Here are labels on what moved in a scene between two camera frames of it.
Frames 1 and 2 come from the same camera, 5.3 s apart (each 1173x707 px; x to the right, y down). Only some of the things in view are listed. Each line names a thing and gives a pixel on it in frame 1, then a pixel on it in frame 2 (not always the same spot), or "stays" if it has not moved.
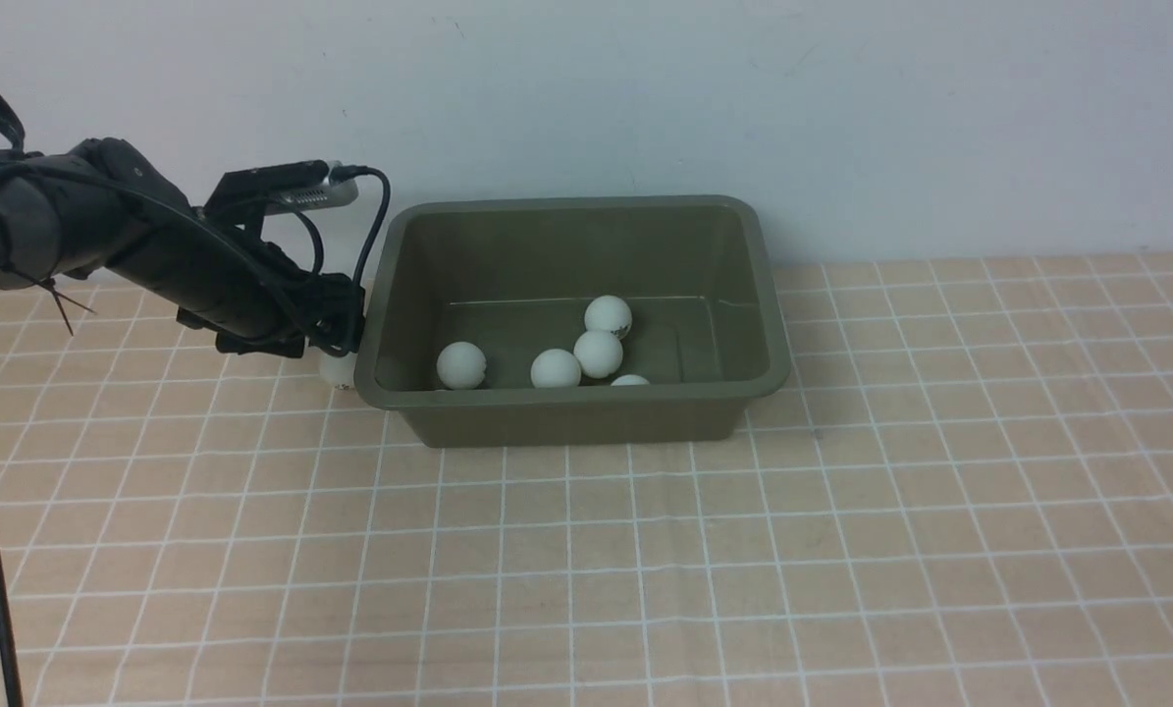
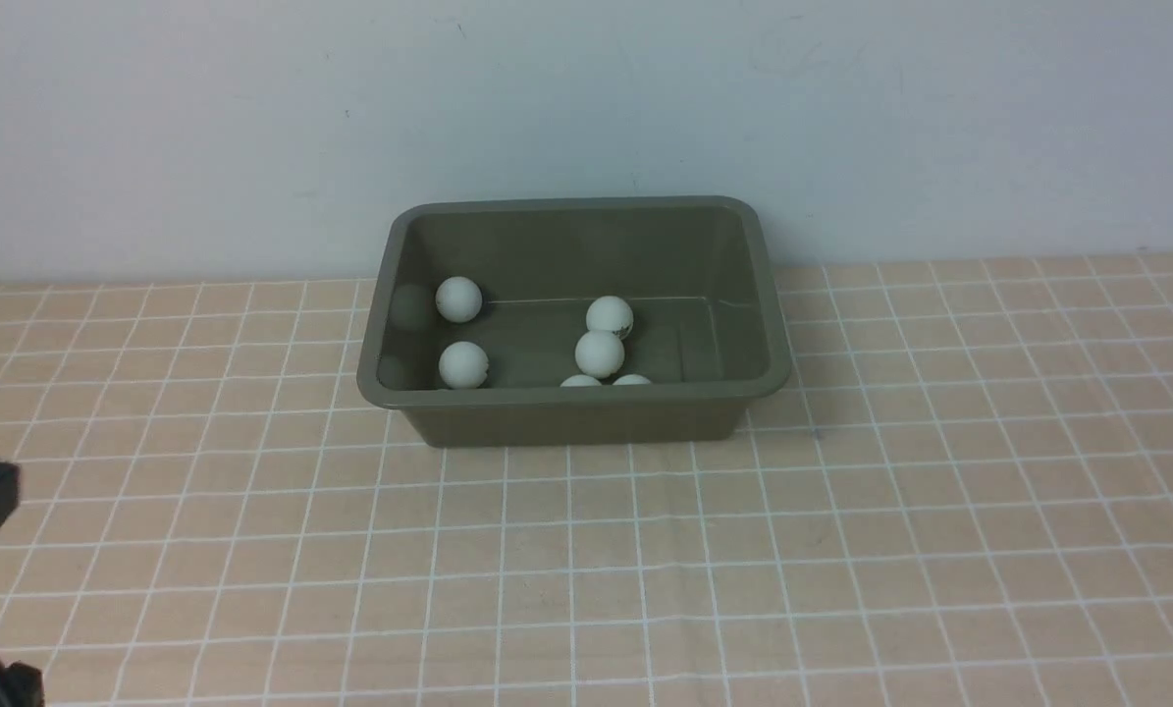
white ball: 338,372 → 458,299
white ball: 461,365 stays
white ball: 556,368 → 580,380
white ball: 630,380 stays
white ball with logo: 609,313 stays
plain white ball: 599,353 stays
